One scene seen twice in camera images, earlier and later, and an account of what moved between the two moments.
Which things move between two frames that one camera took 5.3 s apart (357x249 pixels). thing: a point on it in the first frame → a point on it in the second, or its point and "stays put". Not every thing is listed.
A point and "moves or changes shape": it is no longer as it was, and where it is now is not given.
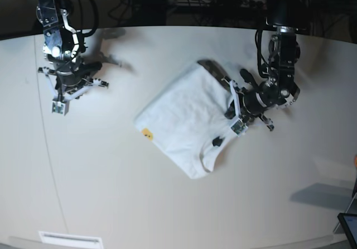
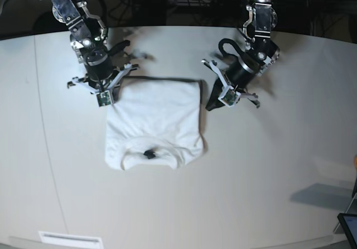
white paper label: [71, 240] stays put
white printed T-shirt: [187, 120] moves or changes shape
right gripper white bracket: [60, 105] → [104, 97]
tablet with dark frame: [349, 221] stays put
